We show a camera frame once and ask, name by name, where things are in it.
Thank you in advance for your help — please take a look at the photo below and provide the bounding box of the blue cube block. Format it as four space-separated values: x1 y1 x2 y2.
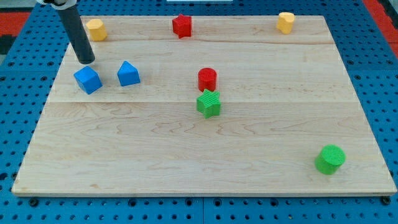
74 66 103 95

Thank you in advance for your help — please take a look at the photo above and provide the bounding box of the green cylinder block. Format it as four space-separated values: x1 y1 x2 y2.
314 144 346 175

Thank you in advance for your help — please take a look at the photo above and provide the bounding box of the yellow hexagon block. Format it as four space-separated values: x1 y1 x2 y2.
86 19 108 42

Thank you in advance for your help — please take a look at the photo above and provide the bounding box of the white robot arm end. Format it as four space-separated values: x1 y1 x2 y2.
36 0 77 10

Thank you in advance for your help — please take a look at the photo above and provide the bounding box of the blue triangular prism block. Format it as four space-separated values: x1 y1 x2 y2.
117 61 141 86

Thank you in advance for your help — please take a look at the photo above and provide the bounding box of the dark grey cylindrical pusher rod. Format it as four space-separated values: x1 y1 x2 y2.
57 1 95 65

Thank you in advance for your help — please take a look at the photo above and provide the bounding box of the light wooden board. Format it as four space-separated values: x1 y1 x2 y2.
12 16 397 197

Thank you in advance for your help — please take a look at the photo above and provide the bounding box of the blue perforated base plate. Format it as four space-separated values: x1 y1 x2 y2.
1 0 397 223

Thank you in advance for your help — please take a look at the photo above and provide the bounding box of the green star block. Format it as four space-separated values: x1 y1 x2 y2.
197 89 221 119

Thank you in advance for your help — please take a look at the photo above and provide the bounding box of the red cylinder block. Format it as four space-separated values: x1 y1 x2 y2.
198 67 217 92

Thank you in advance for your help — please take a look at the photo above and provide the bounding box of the red star block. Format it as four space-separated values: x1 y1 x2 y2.
172 14 192 39

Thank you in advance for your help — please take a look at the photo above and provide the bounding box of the yellow heart block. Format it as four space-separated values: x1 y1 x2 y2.
276 12 295 34

